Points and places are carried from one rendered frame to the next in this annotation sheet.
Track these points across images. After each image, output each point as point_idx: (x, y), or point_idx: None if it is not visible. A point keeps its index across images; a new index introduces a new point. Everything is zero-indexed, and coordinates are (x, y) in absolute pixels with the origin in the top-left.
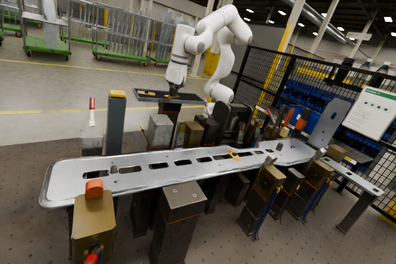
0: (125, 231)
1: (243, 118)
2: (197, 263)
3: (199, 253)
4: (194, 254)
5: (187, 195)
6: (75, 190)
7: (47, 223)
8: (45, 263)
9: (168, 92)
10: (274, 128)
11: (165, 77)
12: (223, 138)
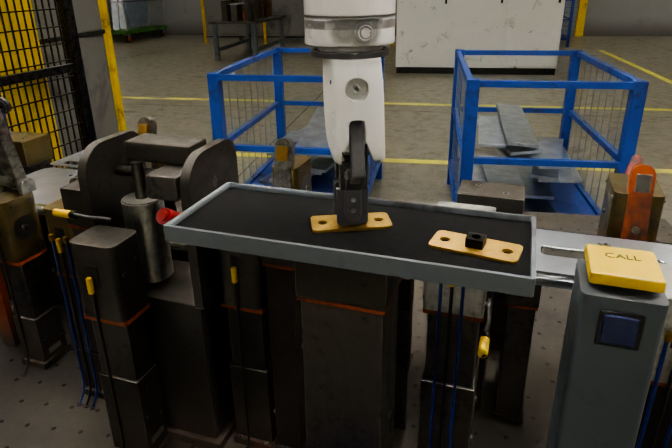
0: (538, 396)
1: (131, 182)
2: None
3: (418, 317)
4: (427, 319)
5: (489, 186)
6: (671, 250)
7: None
8: None
9: (367, 213)
10: (31, 186)
11: (384, 153)
12: (183, 278)
